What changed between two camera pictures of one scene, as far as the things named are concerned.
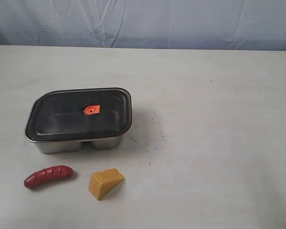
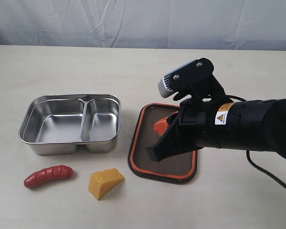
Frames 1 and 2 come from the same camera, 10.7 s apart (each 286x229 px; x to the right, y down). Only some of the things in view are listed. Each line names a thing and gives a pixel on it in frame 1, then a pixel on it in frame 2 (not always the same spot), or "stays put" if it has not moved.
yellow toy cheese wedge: [102, 183] stays put
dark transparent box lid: [74, 114] -> [180, 168]
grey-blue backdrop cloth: [217, 25] stays put
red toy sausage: [56, 172] stays put
